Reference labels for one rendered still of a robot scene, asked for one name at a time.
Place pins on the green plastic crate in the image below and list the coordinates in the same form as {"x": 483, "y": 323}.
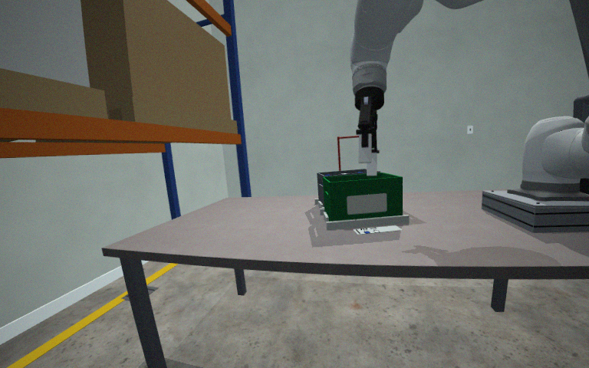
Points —
{"x": 361, "y": 197}

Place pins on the white paper pick list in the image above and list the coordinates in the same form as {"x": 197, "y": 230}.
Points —
{"x": 390, "y": 228}

